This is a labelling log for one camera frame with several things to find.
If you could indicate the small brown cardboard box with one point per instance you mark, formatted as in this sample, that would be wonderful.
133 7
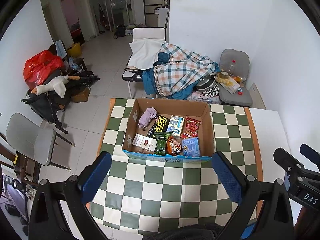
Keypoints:
80 95

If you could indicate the white and blue packet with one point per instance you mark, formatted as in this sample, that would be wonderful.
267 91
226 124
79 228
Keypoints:
175 126

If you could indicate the yellow bucket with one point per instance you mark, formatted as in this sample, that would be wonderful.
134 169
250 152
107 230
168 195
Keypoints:
74 50

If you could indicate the black wipes packet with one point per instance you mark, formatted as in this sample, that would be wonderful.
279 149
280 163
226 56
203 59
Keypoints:
160 125

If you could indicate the green checkered tablecloth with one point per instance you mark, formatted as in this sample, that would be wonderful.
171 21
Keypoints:
160 180

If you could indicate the white chair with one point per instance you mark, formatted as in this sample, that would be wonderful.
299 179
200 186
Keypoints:
148 33

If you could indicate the black floor bag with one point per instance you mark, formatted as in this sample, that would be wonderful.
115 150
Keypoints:
120 32

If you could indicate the black folded stroller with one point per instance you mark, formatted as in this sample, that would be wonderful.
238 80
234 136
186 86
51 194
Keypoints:
45 105

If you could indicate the person's right forearm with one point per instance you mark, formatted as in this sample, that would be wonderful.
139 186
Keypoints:
307 222

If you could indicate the yellow and white box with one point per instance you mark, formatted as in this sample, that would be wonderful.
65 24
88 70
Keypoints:
228 84

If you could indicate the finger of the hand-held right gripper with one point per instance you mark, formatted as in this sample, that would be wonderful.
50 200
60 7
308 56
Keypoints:
311 152
287 161

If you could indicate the light blue cloth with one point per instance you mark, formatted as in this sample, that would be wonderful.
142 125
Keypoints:
60 48

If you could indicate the orange snack bag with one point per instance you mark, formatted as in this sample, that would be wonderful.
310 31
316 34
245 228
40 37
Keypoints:
239 79

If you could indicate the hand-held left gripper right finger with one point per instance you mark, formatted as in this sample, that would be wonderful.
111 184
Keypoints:
226 177

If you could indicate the white cabinet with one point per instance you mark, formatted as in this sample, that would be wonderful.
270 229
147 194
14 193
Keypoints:
162 17

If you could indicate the cartoon print snack packet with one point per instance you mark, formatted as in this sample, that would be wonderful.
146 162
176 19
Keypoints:
173 146

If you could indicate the red plastic bag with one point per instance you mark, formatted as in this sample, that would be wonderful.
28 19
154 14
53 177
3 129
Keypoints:
40 67

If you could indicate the grey padded chair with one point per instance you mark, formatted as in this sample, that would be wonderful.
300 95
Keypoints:
235 55

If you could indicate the white goose plush toy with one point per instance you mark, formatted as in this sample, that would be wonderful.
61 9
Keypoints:
56 85

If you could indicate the glass sliding door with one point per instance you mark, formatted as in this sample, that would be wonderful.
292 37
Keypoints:
110 7

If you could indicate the light blue packet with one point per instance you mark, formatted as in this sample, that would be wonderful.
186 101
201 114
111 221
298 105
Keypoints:
191 147

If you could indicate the dark green packet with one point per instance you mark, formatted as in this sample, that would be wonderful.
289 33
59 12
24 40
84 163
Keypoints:
162 142

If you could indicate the clear plastic bottle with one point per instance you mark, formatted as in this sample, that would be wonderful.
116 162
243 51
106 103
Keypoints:
233 67

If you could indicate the white card packet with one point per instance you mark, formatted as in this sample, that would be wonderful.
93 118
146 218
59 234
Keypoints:
142 141

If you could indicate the brown wooden furniture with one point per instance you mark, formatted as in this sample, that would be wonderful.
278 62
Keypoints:
27 167

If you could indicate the plaid blanket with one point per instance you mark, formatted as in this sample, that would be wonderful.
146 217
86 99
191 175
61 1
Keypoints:
180 72

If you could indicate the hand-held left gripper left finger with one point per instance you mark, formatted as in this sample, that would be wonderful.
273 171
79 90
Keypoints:
96 177

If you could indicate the pink cloth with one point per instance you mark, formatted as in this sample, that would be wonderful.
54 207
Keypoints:
200 98

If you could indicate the red snack packet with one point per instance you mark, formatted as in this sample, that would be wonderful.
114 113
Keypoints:
191 127

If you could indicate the grey seat metal chair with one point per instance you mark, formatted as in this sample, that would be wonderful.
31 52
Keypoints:
32 137

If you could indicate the black and white patterned bag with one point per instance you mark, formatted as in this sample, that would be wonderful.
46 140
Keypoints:
207 87

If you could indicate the purple sock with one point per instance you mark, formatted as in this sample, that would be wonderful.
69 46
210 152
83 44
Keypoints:
146 117

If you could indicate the packing tape roll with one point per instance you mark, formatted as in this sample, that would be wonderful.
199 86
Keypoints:
222 75

